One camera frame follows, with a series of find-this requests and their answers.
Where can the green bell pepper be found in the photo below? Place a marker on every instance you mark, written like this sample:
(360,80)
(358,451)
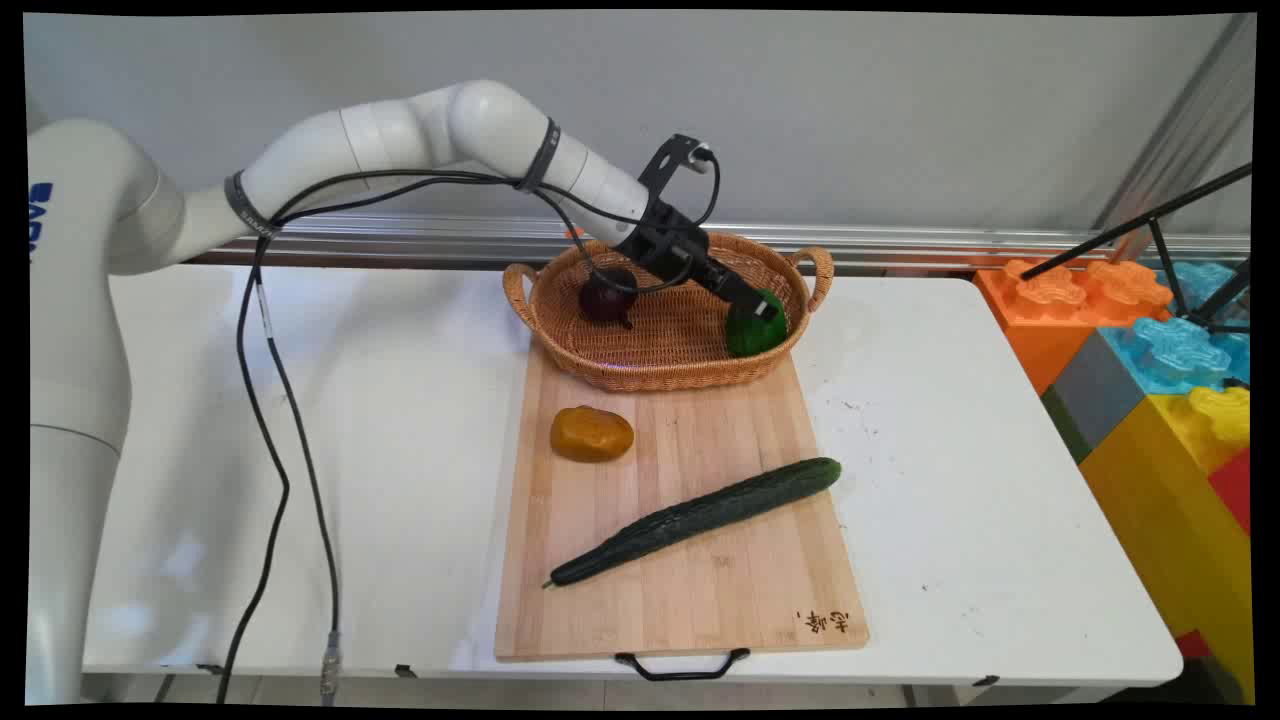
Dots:
(752,335)

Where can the woven wicker basket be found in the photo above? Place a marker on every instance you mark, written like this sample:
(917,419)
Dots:
(670,345)

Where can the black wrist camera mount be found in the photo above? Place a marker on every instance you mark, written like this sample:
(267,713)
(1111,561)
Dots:
(668,160)

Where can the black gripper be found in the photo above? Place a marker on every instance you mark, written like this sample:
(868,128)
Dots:
(668,245)

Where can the grey giant toy block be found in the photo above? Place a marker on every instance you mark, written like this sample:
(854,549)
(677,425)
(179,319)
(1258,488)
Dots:
(1095,390)

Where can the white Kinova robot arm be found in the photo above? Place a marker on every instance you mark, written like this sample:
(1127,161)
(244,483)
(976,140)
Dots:
(85,330)

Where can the orange giant toy block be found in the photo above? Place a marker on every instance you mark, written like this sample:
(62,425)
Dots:
(1040,320)

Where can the black tripod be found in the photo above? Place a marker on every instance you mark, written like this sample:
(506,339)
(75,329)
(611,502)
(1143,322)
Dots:
(1165,255)

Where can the wooden cutting board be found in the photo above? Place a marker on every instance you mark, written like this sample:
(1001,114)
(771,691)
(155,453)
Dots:
(700,600)

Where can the brown potato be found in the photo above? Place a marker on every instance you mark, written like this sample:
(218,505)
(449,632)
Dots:
(590,434)

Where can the horizontal aluminium rail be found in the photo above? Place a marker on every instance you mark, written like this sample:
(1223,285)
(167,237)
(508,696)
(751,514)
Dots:
(900,240)

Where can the light blue giant toy block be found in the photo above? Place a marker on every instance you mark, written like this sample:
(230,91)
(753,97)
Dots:
(1170,350)

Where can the long green cucumber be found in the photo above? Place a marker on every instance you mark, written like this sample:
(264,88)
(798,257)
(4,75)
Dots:
(700,515)

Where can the red giant toy block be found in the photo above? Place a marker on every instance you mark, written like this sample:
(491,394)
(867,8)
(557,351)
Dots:
(1235,490)

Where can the dark purple onion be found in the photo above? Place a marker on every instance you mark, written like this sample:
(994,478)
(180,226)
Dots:
(605,298)

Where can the yellow giant toy block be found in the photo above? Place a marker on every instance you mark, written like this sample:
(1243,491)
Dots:
(1170,540)

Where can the diagonal aluminium post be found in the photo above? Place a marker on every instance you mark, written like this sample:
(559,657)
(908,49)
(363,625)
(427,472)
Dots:
(1180,120)

